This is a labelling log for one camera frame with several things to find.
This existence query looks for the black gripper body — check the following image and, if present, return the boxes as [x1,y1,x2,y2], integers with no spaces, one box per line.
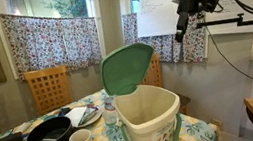
[176,0,219,14]

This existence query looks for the green bin lid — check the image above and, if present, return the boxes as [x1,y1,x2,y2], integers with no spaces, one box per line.
[100,43,154,96]

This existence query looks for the wooden chair behind bin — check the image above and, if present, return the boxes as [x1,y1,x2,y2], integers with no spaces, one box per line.
[140,53,162,87]

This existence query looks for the cream compost bin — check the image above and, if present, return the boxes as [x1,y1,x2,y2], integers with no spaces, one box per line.
[114,85,180,135]

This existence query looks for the floral curtain right window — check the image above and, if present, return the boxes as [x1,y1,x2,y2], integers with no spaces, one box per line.
[122,13,206,63]

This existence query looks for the floral curtain window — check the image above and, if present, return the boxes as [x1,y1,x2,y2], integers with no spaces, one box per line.
[0,13,102,80]
[122,13,206,63]

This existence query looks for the clear plastic water bottle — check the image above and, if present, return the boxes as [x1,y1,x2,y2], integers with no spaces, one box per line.
[103,97,118,126]

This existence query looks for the white plate with papers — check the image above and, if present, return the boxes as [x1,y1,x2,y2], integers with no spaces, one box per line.
[65,106,102,128]

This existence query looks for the floral curtain left window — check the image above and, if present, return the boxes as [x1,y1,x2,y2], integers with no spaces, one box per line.
[0,13,102,80]

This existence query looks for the wooden lattice chair centre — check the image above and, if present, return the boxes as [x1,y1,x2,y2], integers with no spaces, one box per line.
[24,66,72,116]

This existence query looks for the black round pan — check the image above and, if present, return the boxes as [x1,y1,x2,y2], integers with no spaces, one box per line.
[27,116,73,141]

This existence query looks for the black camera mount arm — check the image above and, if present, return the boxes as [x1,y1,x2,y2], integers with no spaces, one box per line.
[197,14,253,28]

